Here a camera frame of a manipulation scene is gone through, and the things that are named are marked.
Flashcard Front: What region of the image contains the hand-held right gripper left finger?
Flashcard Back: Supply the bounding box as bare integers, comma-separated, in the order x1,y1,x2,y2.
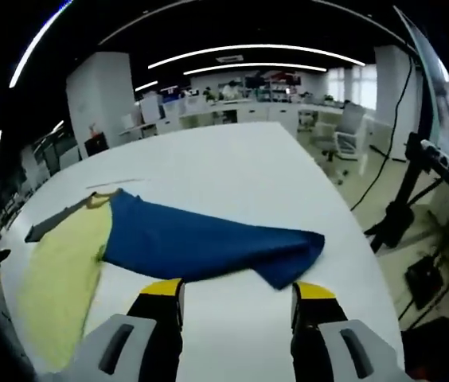
75,278,188,382

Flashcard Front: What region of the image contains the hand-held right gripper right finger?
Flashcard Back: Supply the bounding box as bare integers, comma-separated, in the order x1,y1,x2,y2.
290,280,400,382

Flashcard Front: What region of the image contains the yellow garment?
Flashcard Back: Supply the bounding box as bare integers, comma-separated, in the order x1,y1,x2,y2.
14,190,115,372

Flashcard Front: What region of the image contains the grey garment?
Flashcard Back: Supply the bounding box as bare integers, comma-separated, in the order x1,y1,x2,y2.
24,197,96,244

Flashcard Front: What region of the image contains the blue garment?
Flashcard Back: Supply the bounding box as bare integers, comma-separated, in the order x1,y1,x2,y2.
100,189,326,292

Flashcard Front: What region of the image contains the black equipment case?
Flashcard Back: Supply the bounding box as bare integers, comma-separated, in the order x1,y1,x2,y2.
404,255,445,312

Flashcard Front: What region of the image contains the black tripod stand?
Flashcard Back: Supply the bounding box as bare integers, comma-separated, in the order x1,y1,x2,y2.
362,132,449,252

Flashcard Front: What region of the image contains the black floor box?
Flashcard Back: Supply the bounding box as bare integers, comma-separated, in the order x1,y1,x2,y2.
84,134,111,159

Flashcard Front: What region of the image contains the white office chair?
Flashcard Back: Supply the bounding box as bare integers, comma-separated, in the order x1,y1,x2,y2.
310,103,369,161

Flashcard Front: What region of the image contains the white cabinet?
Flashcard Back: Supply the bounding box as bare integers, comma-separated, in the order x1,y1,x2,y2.
140,92,166,123

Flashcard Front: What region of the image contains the white counter row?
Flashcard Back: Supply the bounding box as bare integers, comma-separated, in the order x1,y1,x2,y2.
119,98,369,137

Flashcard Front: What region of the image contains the curved screen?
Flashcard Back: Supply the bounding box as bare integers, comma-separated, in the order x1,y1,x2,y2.
392,5,449,157

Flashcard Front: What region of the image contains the black hanging cable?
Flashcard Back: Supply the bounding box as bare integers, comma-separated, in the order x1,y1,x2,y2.
350,50,416,212

